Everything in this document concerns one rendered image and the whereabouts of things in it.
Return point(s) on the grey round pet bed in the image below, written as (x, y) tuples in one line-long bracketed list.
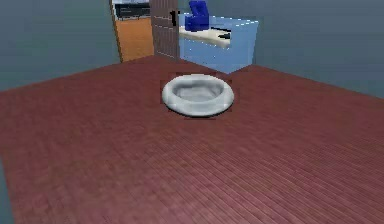
[(198, 95)]

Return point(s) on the black flat object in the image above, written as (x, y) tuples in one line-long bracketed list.
[(224, 35)]

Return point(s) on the brown room door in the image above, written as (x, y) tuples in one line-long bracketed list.
[(164, 28)]

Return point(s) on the dark blue pillow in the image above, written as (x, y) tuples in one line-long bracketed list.
[(198, 16)]

